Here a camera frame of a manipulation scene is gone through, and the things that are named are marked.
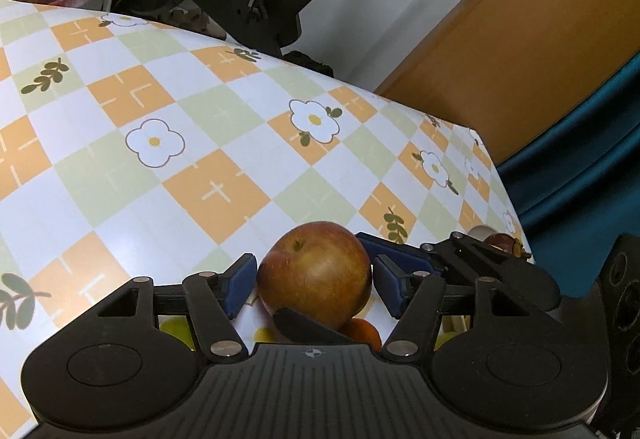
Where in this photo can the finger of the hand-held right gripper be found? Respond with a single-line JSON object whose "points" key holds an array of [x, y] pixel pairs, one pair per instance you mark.
{"points": [[395, 254], [305, 326]]}

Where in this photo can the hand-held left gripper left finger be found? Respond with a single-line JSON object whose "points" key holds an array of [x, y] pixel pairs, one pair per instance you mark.
{"points": [[240, 284]]}

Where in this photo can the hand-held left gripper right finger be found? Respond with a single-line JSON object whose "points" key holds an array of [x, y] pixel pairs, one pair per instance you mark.
{"points": [[387, 286]]}

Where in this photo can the red-brown apple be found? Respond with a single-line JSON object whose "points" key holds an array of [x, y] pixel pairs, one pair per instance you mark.
{"points": [[315, 274]]}

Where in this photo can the orange tangerine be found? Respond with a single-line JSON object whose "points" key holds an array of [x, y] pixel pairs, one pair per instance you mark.
{"points": [[362, 334]]}

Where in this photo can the yellow lemon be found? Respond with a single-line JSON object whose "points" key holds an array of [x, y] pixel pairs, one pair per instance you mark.
{"points": [[175, 329], [452, 334]]}

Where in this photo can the dark purple mangosteen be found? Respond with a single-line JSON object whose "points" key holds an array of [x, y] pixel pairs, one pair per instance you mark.
{"points": [[505, 241]]}

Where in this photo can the checkered flower tablecloth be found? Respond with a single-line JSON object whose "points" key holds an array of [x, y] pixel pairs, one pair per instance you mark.
{"points": [[150, 219]]}

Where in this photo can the teal curtain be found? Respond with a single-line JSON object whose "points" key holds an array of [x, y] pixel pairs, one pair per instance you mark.
{"points": [[575, 194]]}

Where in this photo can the dark shoe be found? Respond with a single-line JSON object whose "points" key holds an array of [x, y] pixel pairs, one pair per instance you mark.
{"points": [[307, 64]]}

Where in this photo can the wooden board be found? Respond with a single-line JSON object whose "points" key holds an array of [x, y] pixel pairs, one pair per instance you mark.
{"points": [[525, 44]]}

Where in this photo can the beige shoes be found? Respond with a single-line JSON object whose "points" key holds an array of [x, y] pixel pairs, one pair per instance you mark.
{"points": [[195, 21]]}

